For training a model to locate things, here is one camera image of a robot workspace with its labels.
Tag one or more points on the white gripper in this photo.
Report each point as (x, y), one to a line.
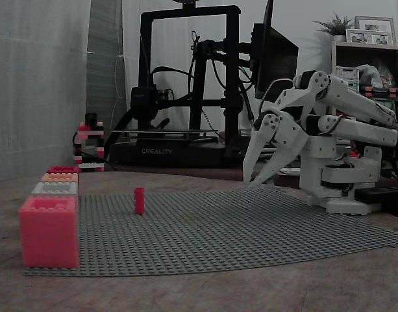
(287, 136)

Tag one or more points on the small red brick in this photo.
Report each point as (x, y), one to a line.
(139, 201)

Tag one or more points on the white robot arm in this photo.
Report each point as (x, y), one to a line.
(354, 107)

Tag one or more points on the grey Lego baseplate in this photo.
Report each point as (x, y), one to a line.
(218, 234)

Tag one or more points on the orange lego block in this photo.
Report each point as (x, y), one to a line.
(56, 177)

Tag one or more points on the grey lego block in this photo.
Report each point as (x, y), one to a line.
(43, 189)

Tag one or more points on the large red lego block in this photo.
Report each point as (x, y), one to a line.
(49, 237)

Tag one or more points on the black computer monitor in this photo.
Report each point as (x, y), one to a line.
(275, 61)

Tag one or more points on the black Creality 3D printer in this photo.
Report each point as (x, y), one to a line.
(159, 151)

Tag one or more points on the wooden shelf unit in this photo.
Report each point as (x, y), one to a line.
(338, 55)

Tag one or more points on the clear plastic bag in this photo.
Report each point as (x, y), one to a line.
(369, 74)

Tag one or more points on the small potted green plant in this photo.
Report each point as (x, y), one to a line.
(336, 26)

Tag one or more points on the black webcam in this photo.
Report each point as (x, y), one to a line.
(91, 118)

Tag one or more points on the small white picture frame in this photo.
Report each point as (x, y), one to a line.
(357, 36)

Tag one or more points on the large white picture frame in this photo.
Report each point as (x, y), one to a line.
(375, 24)

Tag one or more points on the multicolour Lego camera tower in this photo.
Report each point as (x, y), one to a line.
(90, 146)

